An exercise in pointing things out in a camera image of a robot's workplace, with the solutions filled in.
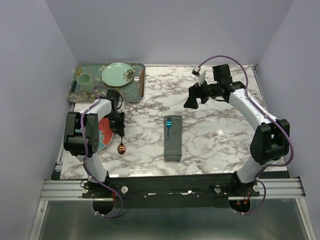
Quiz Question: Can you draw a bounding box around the green handled utensil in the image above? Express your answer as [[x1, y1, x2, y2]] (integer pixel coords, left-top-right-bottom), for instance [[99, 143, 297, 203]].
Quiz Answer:
[[71, 80, 77, 93]]

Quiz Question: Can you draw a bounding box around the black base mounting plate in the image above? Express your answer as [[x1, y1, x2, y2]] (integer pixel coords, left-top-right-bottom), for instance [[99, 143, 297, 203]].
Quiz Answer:
[[82, 173, 260, 209]]

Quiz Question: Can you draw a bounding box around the dark grey cloth napkin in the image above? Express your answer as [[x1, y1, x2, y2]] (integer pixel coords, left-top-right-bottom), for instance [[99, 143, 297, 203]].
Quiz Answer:
[[163, 115, 183, 162]]

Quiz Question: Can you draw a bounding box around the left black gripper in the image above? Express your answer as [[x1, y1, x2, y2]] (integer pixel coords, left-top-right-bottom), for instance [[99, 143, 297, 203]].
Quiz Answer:
[[106, 110, 126, 137]]

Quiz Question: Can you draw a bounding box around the aluminium frame rail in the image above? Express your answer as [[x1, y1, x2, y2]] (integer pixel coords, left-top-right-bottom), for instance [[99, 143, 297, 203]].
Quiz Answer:
[[40, 178, 306, 201]]

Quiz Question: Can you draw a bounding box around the green floral tray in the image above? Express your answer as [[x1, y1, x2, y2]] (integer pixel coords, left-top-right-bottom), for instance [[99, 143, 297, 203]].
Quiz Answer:
[[67, 63, 146, 103]]

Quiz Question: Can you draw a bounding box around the silver spoon on tray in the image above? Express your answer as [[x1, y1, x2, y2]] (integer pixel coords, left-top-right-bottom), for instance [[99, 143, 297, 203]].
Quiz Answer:
[[133, 76, 140, 100]]

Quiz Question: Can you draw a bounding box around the brown wooden chopstick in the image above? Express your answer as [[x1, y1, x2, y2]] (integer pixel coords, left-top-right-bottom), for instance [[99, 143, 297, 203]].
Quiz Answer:
[[139, 70, 145, 97]]

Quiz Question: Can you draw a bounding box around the copper spoon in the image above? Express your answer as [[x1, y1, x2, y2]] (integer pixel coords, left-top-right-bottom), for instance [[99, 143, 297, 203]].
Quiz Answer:
[[117, 137, 126, 155]]

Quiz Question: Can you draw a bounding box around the mint green plate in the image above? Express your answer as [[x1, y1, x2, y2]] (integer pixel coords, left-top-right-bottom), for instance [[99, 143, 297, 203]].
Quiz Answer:
[[101, 62, 135, 87]]

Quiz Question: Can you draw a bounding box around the red blue floral plate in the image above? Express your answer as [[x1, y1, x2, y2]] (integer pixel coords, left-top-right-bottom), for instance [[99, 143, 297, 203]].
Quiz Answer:
[[74, 117, 115, 152]]

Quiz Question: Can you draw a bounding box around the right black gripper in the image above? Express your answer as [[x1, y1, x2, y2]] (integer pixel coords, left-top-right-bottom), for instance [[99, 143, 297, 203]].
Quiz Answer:
[[183, 76, 220, 110]]

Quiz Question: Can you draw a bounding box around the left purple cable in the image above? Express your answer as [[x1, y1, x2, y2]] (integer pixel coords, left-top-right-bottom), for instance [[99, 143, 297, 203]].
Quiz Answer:
[[81, 86, 125, 219]]

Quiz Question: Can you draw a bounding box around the blue metal fork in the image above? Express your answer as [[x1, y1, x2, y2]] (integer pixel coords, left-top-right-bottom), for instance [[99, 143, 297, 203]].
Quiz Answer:
[[166, 116, 172, 140]]

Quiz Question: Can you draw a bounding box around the mint green cup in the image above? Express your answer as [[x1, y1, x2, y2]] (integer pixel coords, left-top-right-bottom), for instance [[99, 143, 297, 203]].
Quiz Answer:
[[76, 73, 95, 94]]

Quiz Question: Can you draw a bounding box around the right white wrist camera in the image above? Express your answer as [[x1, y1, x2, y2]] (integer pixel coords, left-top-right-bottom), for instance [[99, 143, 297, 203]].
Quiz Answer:
[[191, 66, 206, 86]]

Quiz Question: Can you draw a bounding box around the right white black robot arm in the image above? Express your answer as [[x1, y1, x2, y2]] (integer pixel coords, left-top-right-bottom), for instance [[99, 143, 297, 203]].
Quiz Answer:
[[183, 64, 291, 196]]

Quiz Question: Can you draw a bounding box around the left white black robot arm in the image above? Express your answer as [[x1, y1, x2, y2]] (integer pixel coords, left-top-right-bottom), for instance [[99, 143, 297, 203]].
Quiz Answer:
[[63, 89, 125, 198]]

